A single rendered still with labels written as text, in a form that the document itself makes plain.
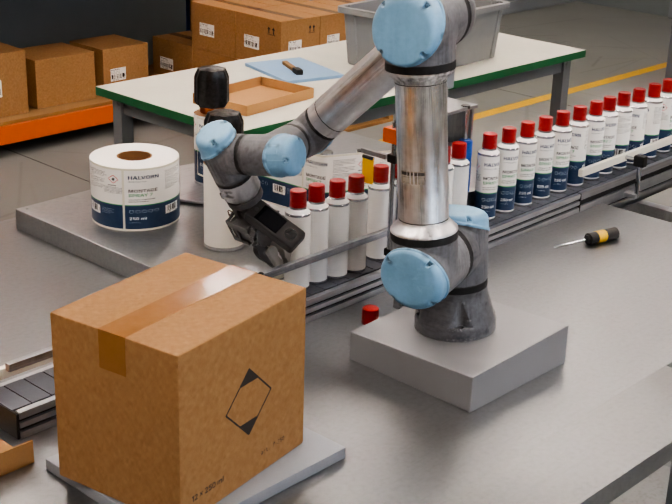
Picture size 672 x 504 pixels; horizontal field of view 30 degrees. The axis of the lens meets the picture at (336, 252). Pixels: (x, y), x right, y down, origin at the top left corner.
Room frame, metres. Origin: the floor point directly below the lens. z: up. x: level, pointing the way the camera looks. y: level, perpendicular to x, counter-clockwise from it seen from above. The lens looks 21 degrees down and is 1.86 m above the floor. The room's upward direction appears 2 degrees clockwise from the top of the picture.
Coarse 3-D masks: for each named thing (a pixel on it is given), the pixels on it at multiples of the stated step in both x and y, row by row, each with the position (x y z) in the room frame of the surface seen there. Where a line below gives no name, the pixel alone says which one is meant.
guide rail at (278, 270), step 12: (384, 228) 2.46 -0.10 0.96; (360, 240) 2.39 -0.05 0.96; (372, 240) 2.41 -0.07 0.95; (324, 252) 2.31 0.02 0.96; (336, 252) 2.33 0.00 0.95; (288, 264) 2.24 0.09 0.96; (300, 264) 2.26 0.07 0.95; (48, 348) 1.84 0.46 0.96; (12, 360) 1.79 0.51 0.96; (24, 360) 1.80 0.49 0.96; (36, 360) 1.81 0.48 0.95
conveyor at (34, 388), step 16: (576, 192) 2.99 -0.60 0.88; (528, 208) 2.85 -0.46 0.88; (368, 272) 2.41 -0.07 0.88; (320, 288) 2.32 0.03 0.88; (16, 384) 1.87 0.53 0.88; (32, 384) 1.87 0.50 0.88; (48, 384) 1.87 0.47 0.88; (0, 400) 1.81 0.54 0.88; (16, 400) 1.81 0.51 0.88; (32, 400) 1.81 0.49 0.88
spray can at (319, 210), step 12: (312, 192) 2.35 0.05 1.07; (324, 192) 2.36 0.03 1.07; (312, 204) 2.35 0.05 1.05; (324, 204) 2.35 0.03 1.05; (312, 216) 2.34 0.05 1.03; (324, 216) 2.34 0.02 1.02; (312, 228) 2.34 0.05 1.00; (324, 228) 2.34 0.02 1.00; (312, 240) 2.34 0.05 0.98; (324, 240) 2.34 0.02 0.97; (312, 252) 2.34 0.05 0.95; (312, 264) 2.34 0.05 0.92; (324, 264) 2.35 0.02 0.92; (312, 276) 2.34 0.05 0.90; (324, 276) 2.35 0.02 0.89
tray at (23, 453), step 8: (0, 440) 1.76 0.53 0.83; (32, 440) 1.70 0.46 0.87; (0, 448) 1.74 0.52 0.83; (8, 448) 1.74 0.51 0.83; (16, 448) 1.68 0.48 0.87; (24, 448) 1.69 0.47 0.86; (32, 448) 1.70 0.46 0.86; (0, 456) 1.66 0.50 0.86; (8, 456) 1.67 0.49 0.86; (16, 456) 1.68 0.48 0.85; (24, 456) 1.69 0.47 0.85; (32, 456) 1.70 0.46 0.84; (0, 464) 1.66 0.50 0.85; (8, 464) 1.67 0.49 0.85; (16, 464) 1.68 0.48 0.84; (24, 464) 1.69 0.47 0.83; (0, 472) 1.66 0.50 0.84; (8, 472) 1.67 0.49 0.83
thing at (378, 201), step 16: (384, 176) 2.49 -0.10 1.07; (368, 192) 2.49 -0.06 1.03; (384, 192) 2.48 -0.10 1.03; (368, 208) 2.49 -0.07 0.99; (384, 208) 2.48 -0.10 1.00; (368, 224) 2.49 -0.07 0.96; (384, 224) 2.48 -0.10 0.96; (384, 240) 2.48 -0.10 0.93; (368, 256) 2.49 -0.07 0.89; (384, 256) 2.48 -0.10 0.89
